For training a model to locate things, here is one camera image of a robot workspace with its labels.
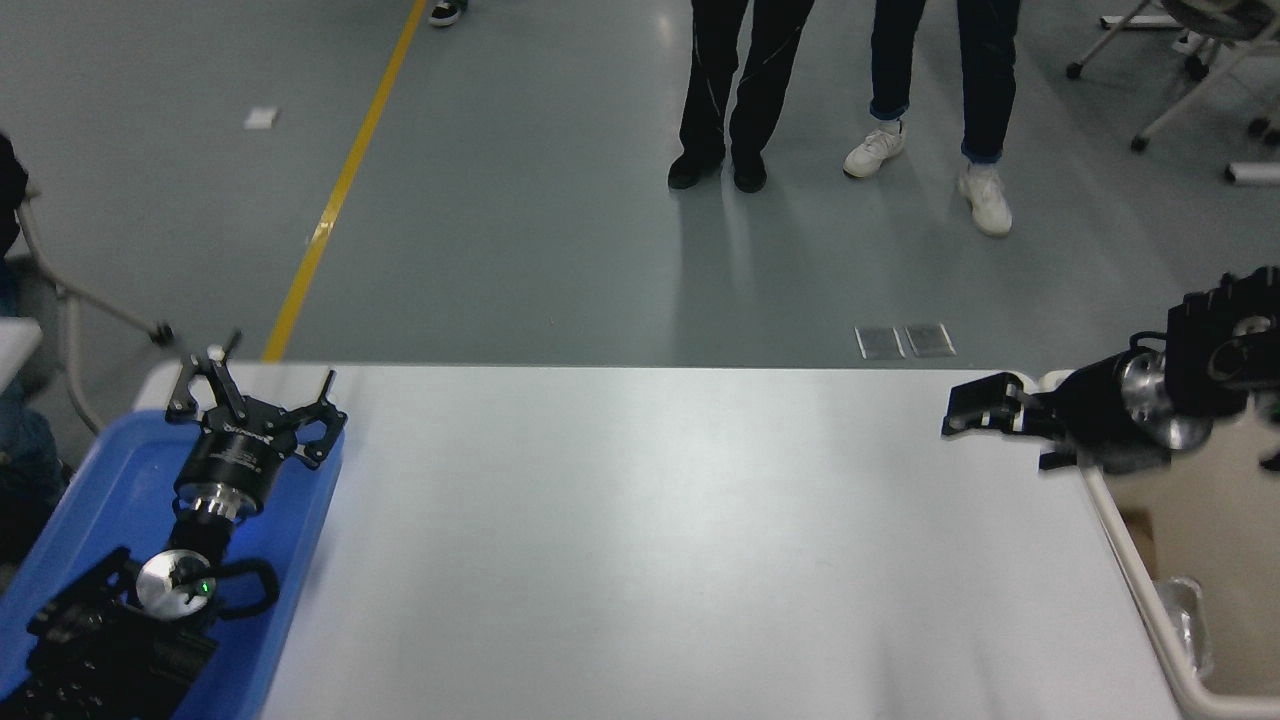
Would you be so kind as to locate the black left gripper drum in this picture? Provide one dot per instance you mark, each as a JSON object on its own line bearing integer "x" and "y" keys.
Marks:
{"x": 235, "y": 455}

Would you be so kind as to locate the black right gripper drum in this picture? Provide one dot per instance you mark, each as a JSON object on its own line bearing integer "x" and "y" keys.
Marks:
{"x": 1090, "y": 415}

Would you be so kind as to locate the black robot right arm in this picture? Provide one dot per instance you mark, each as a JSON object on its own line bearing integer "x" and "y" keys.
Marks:
{"x": 1220, "y": 350}

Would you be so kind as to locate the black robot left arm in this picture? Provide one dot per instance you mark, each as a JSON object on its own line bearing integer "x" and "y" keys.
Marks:
{"x": 110, "y": 640}

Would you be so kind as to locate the metal floor plate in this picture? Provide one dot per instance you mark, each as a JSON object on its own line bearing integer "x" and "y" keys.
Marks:
{"x": 880, "y": 340}
{"x": 930, "y": 338}

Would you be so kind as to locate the blue plastic tray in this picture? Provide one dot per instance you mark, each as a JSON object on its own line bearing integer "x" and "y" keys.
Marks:
{"x": 90, "y": 485}

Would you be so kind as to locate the grey chair with castors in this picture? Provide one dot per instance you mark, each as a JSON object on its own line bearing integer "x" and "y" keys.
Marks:
{"x": 70, "y": 300}

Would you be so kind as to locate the seated person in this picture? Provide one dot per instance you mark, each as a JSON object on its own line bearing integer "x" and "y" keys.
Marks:
{"x": 20, "y": 440}

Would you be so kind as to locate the large pale plastic bin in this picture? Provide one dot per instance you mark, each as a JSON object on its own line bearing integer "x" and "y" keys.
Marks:
{"x": 1230, "y": 560}

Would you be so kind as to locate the small white side table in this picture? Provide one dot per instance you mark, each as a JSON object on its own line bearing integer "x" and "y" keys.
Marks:
{"x": 15, "y": 350}

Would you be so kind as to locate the white chair leg bar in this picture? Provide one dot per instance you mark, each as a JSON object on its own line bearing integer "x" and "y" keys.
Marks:
{"x": 1255, "y": 173}

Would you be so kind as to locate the person in white shoes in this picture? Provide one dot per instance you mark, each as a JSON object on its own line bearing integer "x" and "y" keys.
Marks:
{"x": 985, "y": 90}

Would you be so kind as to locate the white swivel chair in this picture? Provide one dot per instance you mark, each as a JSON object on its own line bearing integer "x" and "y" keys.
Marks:
{"x": 1210, "y": 75}

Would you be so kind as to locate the person in black shoes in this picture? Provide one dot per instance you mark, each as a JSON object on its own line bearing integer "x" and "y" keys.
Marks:
{"x": 745, "y": 70}

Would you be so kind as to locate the person in black-white shoes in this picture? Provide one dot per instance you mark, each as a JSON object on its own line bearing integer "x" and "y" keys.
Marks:
{"x": 446, "y": 12}

